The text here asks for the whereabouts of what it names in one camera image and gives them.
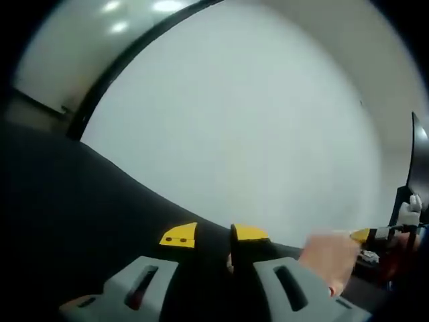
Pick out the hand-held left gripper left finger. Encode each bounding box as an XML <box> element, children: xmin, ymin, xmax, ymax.
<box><xmin>58</xmin><ymin>221</ymin><xmax>200</xmax><ymax>322</ymax></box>

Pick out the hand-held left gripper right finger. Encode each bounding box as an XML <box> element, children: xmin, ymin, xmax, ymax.
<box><xmin>229</xmin><ymin>223</ymin><xmax>370</xmax><ymax>322</ymax></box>

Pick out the pink towel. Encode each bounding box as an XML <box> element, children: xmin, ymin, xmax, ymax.
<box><xmin>296</xmin><ymin>230</ymin><xmax>362</xmax><ymax>305</ymax></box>

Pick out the black monitor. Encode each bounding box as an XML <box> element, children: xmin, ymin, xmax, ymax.
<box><xmin>406</xmin><ymin>111</ymin><xmax>429</xmax><ymax>211</ymax></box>

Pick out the black partition frame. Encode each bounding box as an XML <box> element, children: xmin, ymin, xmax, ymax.
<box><xmin>64</xmin><ymin>0</ymin><xmax>224</xmax><ymax>141</ymax></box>

